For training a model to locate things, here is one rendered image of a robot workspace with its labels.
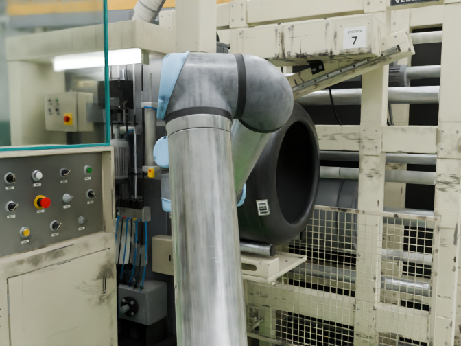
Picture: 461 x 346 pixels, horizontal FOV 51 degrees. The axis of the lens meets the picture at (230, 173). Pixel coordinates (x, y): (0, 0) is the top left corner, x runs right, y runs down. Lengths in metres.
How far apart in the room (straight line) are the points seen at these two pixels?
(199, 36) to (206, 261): 1.38
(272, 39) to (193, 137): 1.39
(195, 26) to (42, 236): 1.01
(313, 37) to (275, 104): 1.21
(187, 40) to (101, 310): 1.17
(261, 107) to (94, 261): 1.35
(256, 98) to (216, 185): 0.17
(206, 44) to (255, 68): 1.21
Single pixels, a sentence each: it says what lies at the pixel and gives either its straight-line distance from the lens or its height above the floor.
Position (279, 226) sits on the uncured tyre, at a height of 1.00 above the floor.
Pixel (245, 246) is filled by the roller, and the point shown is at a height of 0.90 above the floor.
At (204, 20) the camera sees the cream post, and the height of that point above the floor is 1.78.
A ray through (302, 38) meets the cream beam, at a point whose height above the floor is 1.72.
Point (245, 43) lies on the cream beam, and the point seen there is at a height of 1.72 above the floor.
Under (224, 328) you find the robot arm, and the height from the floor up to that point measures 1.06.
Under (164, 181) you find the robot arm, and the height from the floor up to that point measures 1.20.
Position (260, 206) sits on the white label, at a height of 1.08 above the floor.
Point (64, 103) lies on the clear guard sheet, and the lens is 1.94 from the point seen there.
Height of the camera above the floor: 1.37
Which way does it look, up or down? 6 degrees down
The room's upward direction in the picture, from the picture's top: straight up
